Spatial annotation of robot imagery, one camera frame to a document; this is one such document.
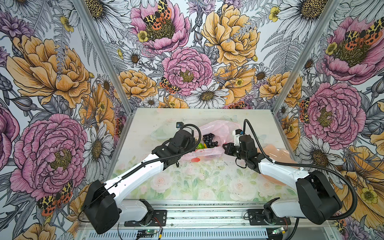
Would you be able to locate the black grape bunch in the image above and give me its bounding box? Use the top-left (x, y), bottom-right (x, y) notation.
top-left (203, 133), bottom-right (219, 149)

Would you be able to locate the right green circuit board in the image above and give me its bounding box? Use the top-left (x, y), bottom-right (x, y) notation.
top-left (271, 227), bottom-right (286, 235)

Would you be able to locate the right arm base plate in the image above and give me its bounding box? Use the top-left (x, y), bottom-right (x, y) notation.
top-left (243, 209), bottom-right (292, 226)

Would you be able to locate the left green circuit board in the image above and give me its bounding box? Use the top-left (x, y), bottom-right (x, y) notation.
top-left (136, 230), bottom-right (159, 239)

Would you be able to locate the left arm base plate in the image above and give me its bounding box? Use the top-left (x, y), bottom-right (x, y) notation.
top-left (124, 210), bottom-right (168, 227)

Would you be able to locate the green circuit board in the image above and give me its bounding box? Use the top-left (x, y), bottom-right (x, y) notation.
top-left (136, 230), bottom-right (159, 239)
top-left (271, 227), bottom-right (286, 235)

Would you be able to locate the aluminium front rail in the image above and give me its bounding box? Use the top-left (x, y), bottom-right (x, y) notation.
top-left (76, 201), bottom-right (342, 240)

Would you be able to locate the left black cable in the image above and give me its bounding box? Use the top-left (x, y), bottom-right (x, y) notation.
top-left (77, 123), bottom-right (202, 223)

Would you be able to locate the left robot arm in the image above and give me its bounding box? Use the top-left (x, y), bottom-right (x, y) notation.
top-left (82, 124), bottom-right (203, 235)

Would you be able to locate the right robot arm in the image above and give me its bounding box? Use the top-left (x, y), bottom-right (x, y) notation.
top-left (223, 130), bottom-right (342, 225)

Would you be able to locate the pink scalloped bowl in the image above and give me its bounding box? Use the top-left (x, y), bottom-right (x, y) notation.
top-left (261, 144), bottom-right (296, 187)

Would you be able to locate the aluminium frame post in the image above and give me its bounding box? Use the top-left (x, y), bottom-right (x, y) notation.
top-left (74, 1), bottom-right (134, 117)
top-left (272, 0), bottom-right (341, 115)

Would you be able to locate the left aluminium frame post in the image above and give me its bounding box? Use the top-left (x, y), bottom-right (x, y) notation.
top-left (74, 1), bottom-right (134, 117)

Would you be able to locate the right black corrugated cable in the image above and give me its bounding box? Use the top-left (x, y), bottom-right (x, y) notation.
top-left (242, 118), bottom-right (358, 220)

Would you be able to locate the green bumpy fruit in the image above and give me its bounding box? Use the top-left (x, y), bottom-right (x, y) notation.
top-left (196, 143), bottom-right (206, 150)

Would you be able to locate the right aluminium frame post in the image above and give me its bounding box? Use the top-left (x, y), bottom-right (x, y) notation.
top-left (272, 0), bottom-right (341, 115)

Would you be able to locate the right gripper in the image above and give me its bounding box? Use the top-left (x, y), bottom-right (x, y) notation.
top-left (222, 142), bottom-right (248, 161)

